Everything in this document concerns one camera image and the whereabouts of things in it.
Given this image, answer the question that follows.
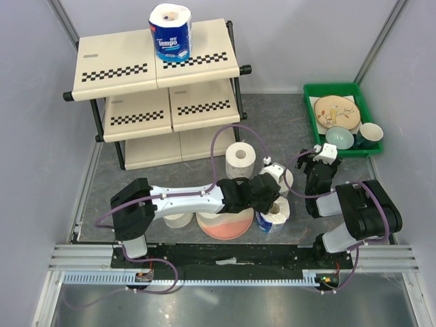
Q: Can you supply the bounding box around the blue paper towel roll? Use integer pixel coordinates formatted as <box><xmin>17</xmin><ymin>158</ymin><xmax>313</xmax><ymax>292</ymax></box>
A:
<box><xmin>149</xmin><ymin>3</ymin><xmax>191</xmax><ymax>63</ymax></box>

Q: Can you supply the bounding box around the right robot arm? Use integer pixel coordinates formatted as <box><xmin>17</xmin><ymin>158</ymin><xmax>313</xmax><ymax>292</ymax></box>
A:
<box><xmin>296</xmin><ymin>149</ymin><xmax>403</xmax><ymax>268</ymax></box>

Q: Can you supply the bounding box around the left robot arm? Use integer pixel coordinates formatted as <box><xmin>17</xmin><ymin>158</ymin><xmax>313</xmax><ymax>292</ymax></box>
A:
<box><xmin>110</xmin><ymin>173</ymin><xmax>280</xmax><ymax>268</ymax></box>

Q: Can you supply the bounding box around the beige three-tier shelf rack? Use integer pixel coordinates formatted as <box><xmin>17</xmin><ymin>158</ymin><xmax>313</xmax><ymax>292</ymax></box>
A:
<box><xmin>63</xmin><ymin>19</ymin><xmax>251</xmax><ymax>170</ymax></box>

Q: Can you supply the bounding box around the white roll with pink core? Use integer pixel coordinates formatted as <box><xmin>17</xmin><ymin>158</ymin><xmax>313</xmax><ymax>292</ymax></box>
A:
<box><xmin>279</xmin><ymin>169</ymin><xmax>294</xmax><ymax>198</ymax></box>

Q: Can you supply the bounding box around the white roll with dotted print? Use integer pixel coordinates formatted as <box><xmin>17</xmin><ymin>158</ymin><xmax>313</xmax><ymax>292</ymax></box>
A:
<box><xmin>225</xmin><ymin>142</ymin><xmax>256</xmax><ymax>179</ymax></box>

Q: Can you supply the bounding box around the light teal ceramic bowl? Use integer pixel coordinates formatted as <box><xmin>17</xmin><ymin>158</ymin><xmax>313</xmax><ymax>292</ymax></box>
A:
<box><xmin>325</xmin><ymin>127</ymin><xmax>354</xmax><ymax>150</ymax></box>

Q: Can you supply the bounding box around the beige and pink plate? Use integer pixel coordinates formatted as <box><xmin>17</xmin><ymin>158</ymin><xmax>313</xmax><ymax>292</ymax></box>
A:
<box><xmin>197</xmin><ymin>208</ymin><xmax>254</xmax><ymax>240</ymax></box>

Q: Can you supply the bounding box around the dark teal mug white inside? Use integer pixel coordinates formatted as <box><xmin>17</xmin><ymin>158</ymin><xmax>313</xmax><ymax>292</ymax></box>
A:
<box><xmin>352</xmin><ymin>123</ymin><xmax>384</xmax><ymax>149</ymax></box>

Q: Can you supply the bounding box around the plain white roll on plate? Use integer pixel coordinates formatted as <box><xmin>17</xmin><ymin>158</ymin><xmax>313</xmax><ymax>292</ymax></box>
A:
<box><xmin>196</xmin><ymin>213</ymin><xmax>225</xmax><ymax>227</ymax></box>

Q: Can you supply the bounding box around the beige plate with bird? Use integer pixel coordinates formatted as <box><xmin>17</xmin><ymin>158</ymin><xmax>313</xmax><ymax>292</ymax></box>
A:
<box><xmin>314</xmin><ymin>95</ymin><xmax>361</xmax><ymax>130</ymax></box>

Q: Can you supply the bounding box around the green plastic bin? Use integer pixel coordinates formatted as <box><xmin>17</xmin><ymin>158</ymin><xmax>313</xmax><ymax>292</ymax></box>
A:
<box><xmin>303</xmin><ymin>82</ymin><xmax>383</xmax><ymax>158</ymax></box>

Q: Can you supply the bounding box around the plain white roll on table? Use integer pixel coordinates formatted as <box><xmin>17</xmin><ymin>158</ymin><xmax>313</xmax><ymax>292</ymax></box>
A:
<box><xmin>163</xmin><ymin>213</ymin><xmax>193</xmax><ymax>229</ymax></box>

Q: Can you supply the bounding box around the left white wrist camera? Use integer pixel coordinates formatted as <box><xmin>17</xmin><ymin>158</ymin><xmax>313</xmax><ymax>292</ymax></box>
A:
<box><xmin>260</xmin><ymin>157</ymin><xmax>285</xmax><ymax>185</ymax></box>

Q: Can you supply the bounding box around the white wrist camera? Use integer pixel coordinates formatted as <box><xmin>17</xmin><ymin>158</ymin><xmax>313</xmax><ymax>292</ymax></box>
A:
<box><xmin>260</xmin><ymin>157</ymin><xmax>285</xmax><ymax>185</ymax></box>
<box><xmin>313</xmin><ymin>143</ymin><xmax>338</xmax><ymax>165</ymax></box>

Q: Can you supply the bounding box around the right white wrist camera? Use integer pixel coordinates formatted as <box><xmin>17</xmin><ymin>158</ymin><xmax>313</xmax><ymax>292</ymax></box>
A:
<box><xmin>313</xmin><ymin>143</ymin><xmax>338</xmax><ymax>165</ymax></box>

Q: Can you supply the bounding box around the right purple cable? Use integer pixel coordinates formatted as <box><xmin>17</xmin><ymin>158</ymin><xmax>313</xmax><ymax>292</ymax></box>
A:
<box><xmin>283</xmin><ymin>151</ymin><xmax>338</xmax><ymax>198</ymax></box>

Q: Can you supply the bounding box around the purple cable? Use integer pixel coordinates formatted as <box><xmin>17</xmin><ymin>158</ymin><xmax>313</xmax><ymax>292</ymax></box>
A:
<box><xmin>283</xmin><ymin>151</ymin><xmax>338</xmax><ymax>198</ymax></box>
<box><xmin>61</xmin><ymin>123</ymin><xmax>272</xmax><ymax>309</ymax></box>

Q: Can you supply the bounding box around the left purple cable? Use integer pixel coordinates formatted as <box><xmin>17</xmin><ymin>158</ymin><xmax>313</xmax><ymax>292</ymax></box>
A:
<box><xmin>61</xmin><ymin>123</ymin><xmax>272</xmax><ymax>309</ymax></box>

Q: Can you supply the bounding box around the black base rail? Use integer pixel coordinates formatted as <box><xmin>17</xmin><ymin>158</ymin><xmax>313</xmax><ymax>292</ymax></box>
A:
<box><xmin>110</xmin><ymin>242</ymin><xmax>352</xmax><ymax>282</ymax></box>

